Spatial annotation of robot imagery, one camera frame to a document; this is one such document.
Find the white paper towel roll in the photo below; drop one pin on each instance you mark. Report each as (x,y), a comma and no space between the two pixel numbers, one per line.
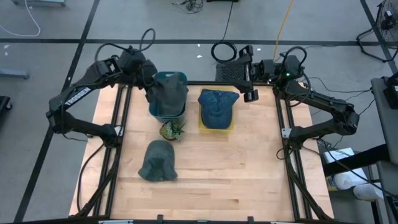
(348,180)

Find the yellow translucent plastic bin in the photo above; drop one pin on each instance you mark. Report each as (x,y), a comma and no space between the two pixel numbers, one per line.
(217,130)

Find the black chair base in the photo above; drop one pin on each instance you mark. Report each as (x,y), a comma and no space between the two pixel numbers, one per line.
(3,105)

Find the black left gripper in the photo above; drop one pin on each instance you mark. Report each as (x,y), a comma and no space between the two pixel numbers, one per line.
(148,73)

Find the blue denim cap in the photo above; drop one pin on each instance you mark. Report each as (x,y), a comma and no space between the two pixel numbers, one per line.
(217,109)

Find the white box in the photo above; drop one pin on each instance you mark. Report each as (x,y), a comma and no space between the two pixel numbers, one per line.
(339,153)

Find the black device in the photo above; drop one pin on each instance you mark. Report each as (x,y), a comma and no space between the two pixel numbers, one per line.
(392,96)

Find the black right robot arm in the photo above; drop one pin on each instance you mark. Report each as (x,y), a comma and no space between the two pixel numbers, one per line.
(323,104)

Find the dark green cap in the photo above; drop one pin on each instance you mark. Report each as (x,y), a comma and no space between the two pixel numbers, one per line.
(158,158)
(169,96)

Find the potted succulent plant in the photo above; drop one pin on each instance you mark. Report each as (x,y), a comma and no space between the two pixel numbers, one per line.
(171,132)

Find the grey furniture foot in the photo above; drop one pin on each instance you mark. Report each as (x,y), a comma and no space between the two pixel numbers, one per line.
(12,74)

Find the silver frame bracket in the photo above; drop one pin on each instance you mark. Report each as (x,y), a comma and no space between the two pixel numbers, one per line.
(286,133)
(119,130)

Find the black floor fan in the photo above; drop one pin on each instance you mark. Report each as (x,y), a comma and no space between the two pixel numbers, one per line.
(387,15)

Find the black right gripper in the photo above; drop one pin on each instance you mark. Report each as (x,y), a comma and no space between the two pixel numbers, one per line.
(265,70)

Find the silver edge bracket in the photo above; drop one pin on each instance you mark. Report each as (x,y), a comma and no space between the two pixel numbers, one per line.
(115,222)

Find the black beam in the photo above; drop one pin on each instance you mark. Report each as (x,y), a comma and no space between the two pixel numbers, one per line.
(357,159)

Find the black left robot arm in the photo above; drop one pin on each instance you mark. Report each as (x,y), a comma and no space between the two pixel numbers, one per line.
(77,93)

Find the black perforated metal box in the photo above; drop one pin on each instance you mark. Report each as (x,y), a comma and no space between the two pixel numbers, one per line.
(230,73)

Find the grey furniture base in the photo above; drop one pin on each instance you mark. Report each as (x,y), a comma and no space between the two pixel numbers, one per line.
(37,2)

